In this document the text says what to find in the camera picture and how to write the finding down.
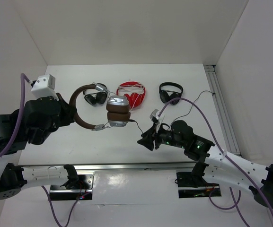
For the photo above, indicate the red headphones with white cable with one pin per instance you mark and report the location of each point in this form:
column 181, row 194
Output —
column 135, row 93

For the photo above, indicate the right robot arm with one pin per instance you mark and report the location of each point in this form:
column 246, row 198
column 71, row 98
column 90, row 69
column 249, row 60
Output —
column 213, row 164

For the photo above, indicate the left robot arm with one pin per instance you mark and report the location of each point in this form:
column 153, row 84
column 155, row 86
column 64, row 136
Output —
column 14, row 179

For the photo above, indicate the brown silver headphones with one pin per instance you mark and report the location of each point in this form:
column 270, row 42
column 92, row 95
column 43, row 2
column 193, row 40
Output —
column 118, row 109

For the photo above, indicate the right black headphones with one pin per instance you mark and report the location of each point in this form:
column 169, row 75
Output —
column 167, row 95

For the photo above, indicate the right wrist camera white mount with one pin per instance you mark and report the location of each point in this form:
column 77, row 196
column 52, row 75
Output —
column 157, row 119

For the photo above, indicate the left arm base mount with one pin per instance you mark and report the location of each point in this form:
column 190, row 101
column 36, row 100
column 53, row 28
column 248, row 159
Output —
column 82, row 190

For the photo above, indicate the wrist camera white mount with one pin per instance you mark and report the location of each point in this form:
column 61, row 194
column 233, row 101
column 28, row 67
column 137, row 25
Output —
column 44, row 87
column 157, row 119

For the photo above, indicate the aluminium rail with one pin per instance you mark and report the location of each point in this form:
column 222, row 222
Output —
column 79, row 169
column 225, row 122

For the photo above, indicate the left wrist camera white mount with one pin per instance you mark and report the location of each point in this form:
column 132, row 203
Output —
column 44, row 87

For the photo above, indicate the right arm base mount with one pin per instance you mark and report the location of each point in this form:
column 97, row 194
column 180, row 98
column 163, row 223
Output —
column 192, row 185

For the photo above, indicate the left black headphones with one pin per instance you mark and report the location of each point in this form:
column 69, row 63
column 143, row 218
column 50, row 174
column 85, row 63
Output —
column 97, row 97

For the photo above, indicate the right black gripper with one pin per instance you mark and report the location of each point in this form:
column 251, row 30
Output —
column 148, row 138

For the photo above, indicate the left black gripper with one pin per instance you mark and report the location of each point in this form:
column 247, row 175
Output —
column 68, row 117

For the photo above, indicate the aluminium rail right side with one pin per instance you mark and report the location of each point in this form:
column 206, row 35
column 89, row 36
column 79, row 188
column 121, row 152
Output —
column 225, row 122

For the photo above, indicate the black headphones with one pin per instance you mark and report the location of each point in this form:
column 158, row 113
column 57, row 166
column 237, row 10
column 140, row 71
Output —
column 167, row 95
column 97, row 97

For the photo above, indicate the aluminium rail front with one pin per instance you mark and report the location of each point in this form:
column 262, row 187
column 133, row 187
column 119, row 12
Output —
column 79, row 169

